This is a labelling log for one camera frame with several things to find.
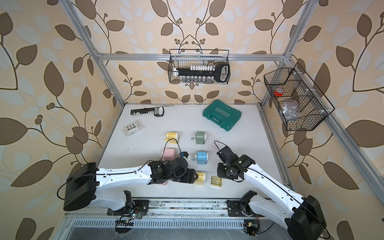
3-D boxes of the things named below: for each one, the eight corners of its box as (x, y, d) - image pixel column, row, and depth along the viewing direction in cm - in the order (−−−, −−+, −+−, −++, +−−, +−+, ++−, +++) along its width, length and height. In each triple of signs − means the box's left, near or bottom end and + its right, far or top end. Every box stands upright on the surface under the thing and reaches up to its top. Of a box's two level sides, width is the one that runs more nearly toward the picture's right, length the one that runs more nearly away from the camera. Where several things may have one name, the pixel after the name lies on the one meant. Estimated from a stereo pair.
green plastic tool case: (201, 115, 115) (201, 111, 112) (217, 102, 125) (217, 97, 121) (227, 132, 105) (229, 128, 101) (242, 116, 115) (244, 112, 111)
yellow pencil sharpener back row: (166, 143, 100) (164, 137, 94) (167, 138, 102) (165, 132, 96) (178, 143, 100) (177, 137, 94) (179, 138, 102) (177, 132, 96)
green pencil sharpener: (193, 141, 101) (193, 135, 95) (198, 135, 104) (198, 129, 98) (202, 146, 98) (202, 140, 92) (207, 140, 101) (207, 134, 95)
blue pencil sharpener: (192, 164, 90) (191, 158, 85) (192, 157, 93) (191, 151, 87) (207, 164, 90) (208, 158, 85) (207, 157, 93) (208, 151, 87)
